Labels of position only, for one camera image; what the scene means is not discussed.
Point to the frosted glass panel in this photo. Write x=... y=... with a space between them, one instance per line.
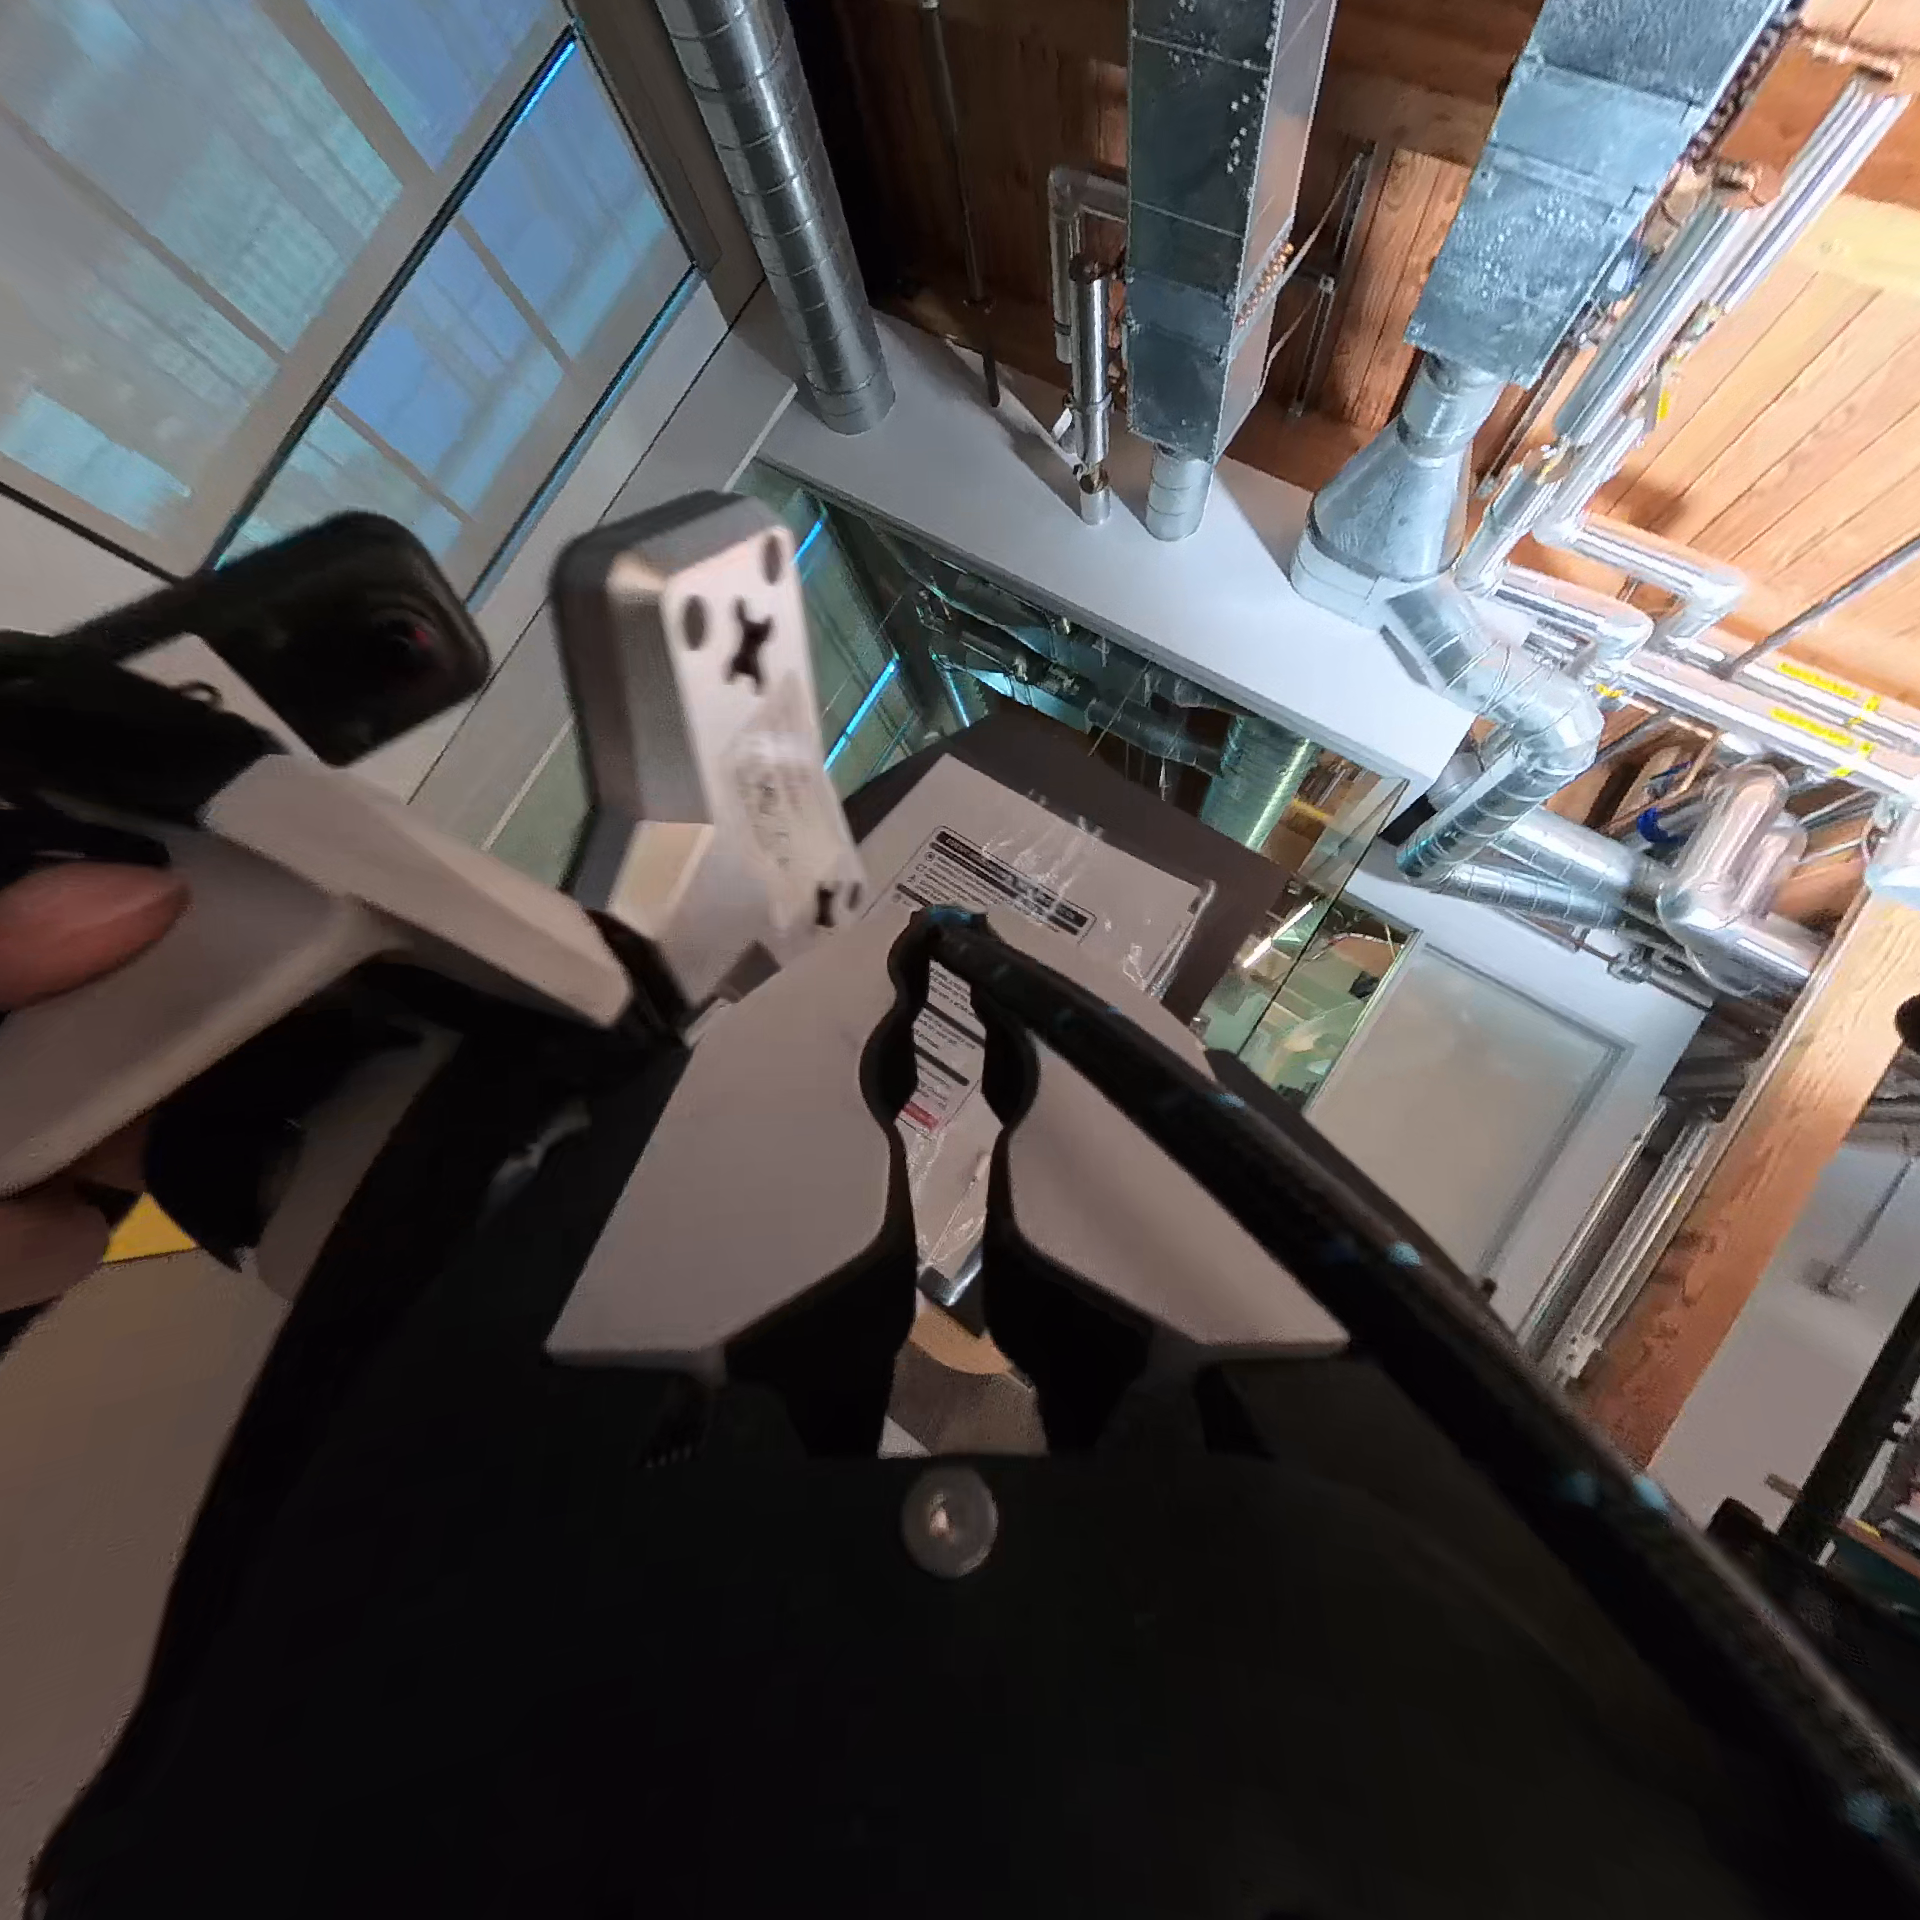
x=1485 y=1095

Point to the narrow rectangular metal duct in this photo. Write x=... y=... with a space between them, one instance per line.
x=1216 y=225

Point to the round spiral metal duct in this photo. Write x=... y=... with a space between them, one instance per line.
x=782 y=195

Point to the person's left hand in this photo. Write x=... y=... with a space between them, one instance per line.
x=78 y=933

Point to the interior glass pane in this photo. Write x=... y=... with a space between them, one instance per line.
x=1038 y=660

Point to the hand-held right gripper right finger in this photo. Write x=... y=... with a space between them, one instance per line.
x=1155 y=1245

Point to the large glass window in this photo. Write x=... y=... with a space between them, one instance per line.
x=270 y=225

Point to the black stand pole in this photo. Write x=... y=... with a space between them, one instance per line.
x=1859 y=1350

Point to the thin chrome pipe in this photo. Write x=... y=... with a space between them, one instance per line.
x=1091 y=345

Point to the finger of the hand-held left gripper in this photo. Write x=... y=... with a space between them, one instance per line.
x=378 y=886

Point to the grey labelled box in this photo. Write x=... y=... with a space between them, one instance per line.
x=1038 y=839

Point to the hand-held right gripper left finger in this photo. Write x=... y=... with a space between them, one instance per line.
x=721 y=1170

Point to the wide rectangular metal duct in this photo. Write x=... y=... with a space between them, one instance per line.
x=1574 y=195

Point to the silver insulated pipe bundle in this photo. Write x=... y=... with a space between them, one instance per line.
x=1652 y=660

